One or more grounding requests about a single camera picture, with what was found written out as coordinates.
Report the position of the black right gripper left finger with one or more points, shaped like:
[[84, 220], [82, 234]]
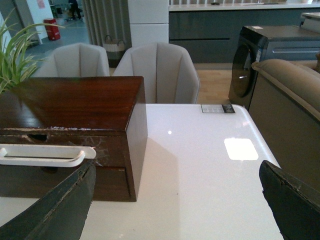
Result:
[[60, 214]]

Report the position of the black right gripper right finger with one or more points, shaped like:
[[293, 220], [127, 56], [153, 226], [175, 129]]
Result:
[[295, 205]]

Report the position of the white drawer handle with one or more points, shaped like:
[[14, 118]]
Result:
[[44, 155]]

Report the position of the wooden drawer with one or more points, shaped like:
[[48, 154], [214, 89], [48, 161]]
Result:
[[35, 181], [108, 149]]

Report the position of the dark wooden drawer box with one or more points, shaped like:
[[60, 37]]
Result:
[[90, 106]]

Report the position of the black washing machine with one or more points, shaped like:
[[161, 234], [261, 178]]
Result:
[[259, 43]]

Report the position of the beige sofa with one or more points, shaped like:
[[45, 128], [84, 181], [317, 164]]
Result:
[[285, 107]]

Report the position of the label sticker on table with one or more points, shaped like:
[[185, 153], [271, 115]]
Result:
[[217, 108]]

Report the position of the beige chair left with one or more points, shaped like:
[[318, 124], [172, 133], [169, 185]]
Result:
[[76, 60]]

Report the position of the beige chair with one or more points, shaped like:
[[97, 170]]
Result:
[[76, 60], [169, 74]]

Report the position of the green potted plant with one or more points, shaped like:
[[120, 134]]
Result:
[[15, 65]]

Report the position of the woven basket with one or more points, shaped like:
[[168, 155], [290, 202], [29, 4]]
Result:
[[115, 49]]

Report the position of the beige chair right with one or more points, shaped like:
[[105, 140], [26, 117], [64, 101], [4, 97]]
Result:
[[169, 74]]

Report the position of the grey kitchen counter cabinet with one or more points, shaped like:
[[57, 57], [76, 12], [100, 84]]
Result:
[[209, 29]]

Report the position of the person in background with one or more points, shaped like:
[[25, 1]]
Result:
[[74, 9]]

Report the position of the white pillar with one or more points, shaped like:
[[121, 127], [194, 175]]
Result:
[[149, 21]]

